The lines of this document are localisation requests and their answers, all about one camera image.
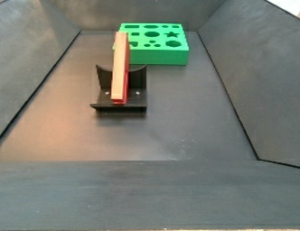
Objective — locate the red double-square peg block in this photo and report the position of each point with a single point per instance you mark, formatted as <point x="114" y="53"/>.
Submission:
<point x="119" y="66"/>

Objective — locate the green shape sorting board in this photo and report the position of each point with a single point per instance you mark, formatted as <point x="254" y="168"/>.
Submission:
<point x="157" y="43"/>

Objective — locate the black curved holder stand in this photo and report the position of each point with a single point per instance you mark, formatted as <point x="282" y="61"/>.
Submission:
<point x="137" y="94"/>

